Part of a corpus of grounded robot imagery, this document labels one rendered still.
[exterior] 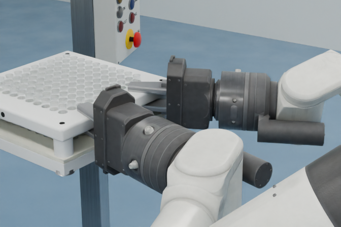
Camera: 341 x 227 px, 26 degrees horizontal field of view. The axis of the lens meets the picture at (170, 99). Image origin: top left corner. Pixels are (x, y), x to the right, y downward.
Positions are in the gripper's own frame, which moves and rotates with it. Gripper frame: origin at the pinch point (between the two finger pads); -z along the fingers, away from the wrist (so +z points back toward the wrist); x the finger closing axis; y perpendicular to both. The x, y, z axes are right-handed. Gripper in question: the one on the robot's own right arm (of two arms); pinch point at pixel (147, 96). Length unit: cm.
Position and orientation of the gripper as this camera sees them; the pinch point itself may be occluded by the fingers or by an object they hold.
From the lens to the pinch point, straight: 112.5
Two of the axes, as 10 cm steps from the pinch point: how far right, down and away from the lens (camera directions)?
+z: 9.9, 0.5, -1.0
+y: 1.2, -3.9, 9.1
